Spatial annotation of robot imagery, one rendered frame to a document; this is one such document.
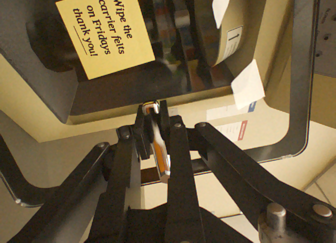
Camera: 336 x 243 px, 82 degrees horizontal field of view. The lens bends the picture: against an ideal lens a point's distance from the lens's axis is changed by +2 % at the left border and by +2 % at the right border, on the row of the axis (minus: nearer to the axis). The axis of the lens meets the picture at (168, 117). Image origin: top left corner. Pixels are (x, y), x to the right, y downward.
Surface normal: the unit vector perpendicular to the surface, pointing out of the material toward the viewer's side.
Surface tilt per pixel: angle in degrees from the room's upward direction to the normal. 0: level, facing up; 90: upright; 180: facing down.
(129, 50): 90
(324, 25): 135
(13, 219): 0
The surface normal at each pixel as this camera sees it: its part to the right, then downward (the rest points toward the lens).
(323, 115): -0.60, 0.65
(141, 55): 0.06, 0.33
